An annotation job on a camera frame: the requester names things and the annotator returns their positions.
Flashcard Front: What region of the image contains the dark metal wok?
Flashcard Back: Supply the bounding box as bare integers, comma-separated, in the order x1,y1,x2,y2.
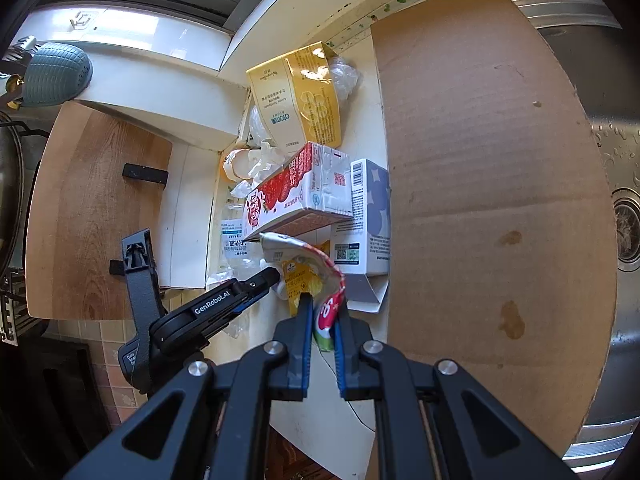
0,120,36,281

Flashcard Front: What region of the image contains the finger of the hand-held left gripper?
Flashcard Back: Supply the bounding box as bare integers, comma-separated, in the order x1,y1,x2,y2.
227,267,282,321

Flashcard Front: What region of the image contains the blue plastic colander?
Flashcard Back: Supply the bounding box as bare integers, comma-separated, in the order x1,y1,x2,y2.
22,42,94,107

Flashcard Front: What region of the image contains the yellow snack packet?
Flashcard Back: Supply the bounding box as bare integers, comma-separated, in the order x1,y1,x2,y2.
280,242,331,301

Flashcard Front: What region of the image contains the yellow white carton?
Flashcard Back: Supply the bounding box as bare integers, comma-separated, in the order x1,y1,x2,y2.
246,42,343,153

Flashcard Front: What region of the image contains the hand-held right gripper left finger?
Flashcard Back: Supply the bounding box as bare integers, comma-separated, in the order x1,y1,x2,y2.
62,292,315,480

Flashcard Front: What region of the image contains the small orange white container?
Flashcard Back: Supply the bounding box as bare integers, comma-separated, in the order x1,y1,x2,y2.
221,147,252,182

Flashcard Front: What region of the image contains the crumpled white plastic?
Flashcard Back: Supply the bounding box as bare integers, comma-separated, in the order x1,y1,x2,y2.
230,142,288,198

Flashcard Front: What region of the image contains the blue white starry box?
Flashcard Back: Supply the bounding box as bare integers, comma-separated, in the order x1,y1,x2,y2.
330,158,392,314

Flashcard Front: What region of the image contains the crumpled clear plastic wrap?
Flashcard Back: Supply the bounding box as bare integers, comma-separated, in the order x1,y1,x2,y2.
327,55,362,101

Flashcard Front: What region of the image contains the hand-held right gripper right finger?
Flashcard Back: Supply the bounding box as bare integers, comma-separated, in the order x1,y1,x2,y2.
334,302,583,480

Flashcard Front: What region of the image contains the sink drain strainer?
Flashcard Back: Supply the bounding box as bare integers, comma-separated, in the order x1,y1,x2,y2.
612,190,640,271

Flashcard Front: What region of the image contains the stainless steel sink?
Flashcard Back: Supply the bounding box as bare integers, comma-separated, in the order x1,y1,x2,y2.
502,0,640,471

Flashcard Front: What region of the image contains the metal stove grate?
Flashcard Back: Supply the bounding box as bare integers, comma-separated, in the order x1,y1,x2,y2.
0,270,31,346

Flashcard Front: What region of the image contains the red strawberry milk carton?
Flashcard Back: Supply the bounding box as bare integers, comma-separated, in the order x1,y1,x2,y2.
241,141,353,241

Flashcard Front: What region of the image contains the clear plastic bottle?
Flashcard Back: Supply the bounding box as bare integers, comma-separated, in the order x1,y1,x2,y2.
219,200,266,281

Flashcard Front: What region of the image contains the red white wrapper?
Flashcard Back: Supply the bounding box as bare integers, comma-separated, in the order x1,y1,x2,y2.
258,231,348,351

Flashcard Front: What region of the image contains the brown cardboard sheet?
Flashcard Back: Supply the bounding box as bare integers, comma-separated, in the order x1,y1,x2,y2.
365,0,618,480

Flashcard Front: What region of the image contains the wooden cutting board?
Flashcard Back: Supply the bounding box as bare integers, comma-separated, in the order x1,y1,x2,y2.
25,101,173,321

